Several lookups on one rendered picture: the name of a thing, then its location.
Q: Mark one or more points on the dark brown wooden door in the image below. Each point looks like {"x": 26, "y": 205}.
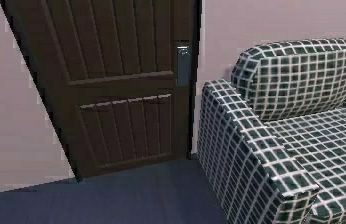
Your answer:
{"x": 114, "y": 100}

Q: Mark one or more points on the green white checked sofa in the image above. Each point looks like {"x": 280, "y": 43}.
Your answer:
{"x": 281, "y": 150}

